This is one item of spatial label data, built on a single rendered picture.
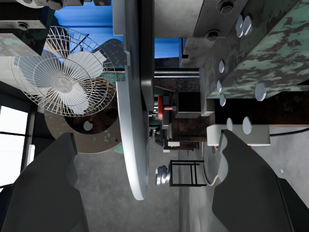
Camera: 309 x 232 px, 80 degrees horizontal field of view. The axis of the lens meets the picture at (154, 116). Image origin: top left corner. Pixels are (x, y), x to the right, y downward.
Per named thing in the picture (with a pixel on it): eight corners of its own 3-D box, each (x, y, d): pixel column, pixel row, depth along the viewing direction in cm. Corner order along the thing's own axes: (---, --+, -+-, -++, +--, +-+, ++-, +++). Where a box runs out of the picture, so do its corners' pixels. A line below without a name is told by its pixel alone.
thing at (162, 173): (206, 186, 284) (154, 186, 285) (200, 187, 326) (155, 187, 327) (204, 159, 300) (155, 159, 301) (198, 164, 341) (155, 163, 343)
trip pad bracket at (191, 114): (245, 112, 51) (174, 112, 51) (231, 118, 60) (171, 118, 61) (243, 91, 52) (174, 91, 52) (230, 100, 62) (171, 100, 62)
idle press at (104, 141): (254, 158, 146) (34, 156, 148) (215, 152, 243) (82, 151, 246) (242, -16, 168) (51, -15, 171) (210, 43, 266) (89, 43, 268)
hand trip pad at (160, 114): (183, 116, 55) (157, 116, 55) (180, 119, 61) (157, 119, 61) (183, 93, 56) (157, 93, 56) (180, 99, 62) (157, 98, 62)
